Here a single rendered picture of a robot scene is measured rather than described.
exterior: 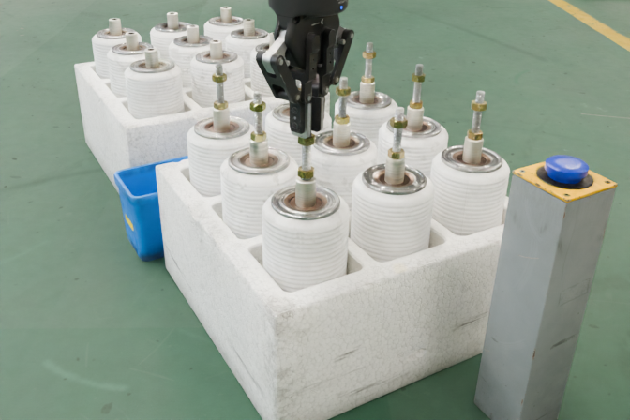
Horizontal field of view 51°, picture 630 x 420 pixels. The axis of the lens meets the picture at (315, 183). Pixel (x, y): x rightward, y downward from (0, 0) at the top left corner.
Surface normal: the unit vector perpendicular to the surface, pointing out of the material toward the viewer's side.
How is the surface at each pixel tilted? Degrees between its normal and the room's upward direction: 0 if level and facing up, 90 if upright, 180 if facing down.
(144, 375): 0
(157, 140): 90
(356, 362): 90
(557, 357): 90
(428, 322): 90
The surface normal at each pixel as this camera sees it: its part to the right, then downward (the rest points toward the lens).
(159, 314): 0.02, -0.89
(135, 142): 0.49, 0.41
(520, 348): -0.87, 0.22
